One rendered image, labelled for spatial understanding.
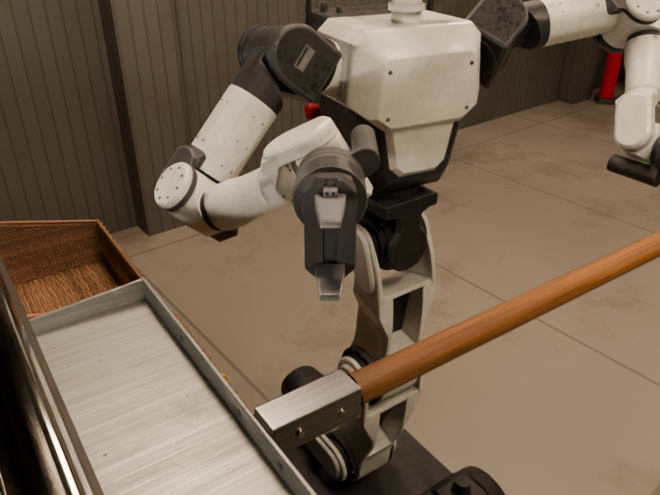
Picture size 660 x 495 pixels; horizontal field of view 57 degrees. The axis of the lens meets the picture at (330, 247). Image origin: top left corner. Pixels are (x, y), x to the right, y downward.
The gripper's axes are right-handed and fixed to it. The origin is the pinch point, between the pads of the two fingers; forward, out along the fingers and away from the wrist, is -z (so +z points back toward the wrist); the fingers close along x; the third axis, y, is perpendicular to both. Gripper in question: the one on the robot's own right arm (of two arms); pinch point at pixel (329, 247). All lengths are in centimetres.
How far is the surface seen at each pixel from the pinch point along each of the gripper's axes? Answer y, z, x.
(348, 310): 8, 168, -128
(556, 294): 24.8, 1.7, -6.7
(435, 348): 10.1, -8.2, -6.3
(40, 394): -9.0, -39.5, 17.1
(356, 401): 2.3, -14.6, -7.0
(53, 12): -126, 238, -13
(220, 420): -9.5, -15.1, -8.9
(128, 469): -16.0, -20.5, -8.8
